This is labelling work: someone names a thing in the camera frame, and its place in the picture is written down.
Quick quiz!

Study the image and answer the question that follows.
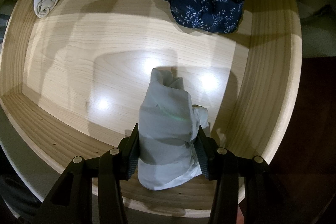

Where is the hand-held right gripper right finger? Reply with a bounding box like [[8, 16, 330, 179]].
[[196, 127, 289, 224]]

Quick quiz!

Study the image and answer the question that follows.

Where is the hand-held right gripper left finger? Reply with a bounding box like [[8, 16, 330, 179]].
[[42, 123, 139, 224]]

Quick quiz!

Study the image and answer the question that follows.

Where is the white underwear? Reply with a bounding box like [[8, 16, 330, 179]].
[[138, 68, 210, 191]]

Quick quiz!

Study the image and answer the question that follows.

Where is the wooden drawer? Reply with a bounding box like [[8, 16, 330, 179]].
[[0, 0, 302, 224]]

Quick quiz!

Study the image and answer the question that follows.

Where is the navy floral underwear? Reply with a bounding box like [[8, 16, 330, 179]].
[[150, 0, 245, 34]]

